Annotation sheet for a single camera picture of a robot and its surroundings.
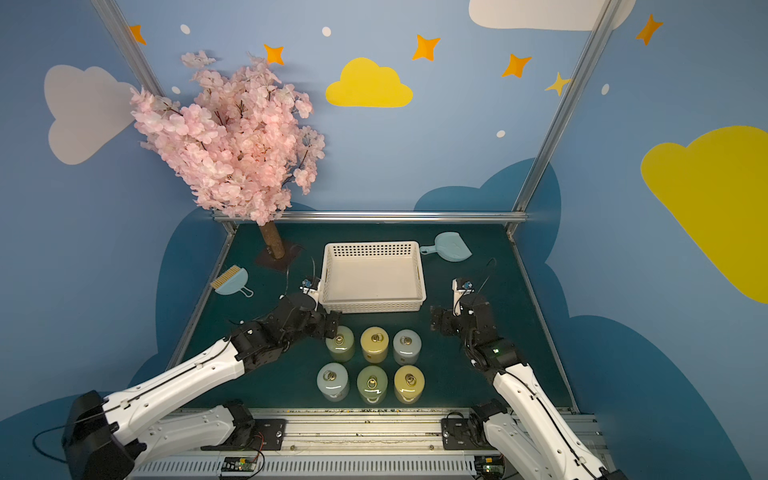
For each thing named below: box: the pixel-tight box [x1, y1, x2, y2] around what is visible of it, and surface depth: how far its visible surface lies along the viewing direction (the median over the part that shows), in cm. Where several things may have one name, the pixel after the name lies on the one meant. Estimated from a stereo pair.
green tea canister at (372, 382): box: [357, 365, 388, 405], surface depth 78 cm
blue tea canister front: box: [316, 362, 349, 402], surface depth 77 cm
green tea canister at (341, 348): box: [325, 325, 355, 362], surface depth 84 cm
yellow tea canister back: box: [360, 326, 389, 364], surface depth 84 cm
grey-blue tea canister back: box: [392, 328, 422, 366], surface depth 84 cm
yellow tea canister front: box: [394, 364, 425, 405], surface depth 77 cm
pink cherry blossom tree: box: [131, 50, 325, 260], surface depth 73 cm
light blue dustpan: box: [420, 232, 473, 263], surface depth 117 cm
